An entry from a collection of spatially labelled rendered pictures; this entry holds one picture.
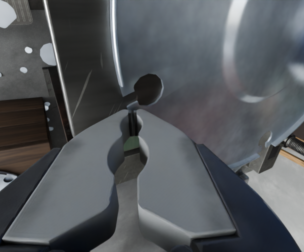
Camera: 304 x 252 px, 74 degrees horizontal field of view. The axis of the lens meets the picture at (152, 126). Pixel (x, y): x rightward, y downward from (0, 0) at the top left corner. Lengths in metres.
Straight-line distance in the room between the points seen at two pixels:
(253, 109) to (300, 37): 0.07
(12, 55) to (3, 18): 0.67
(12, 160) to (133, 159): 0.40
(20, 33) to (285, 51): 0.83
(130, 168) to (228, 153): 0.19
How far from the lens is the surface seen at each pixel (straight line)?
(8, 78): 0.94
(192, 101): 0.16
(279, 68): 0.22
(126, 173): 0.37
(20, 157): 0.67
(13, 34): 0.90
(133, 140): 0.33
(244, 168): 0.27
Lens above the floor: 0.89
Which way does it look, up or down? 49 degrees down
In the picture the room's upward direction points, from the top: 136 degrees clockwise
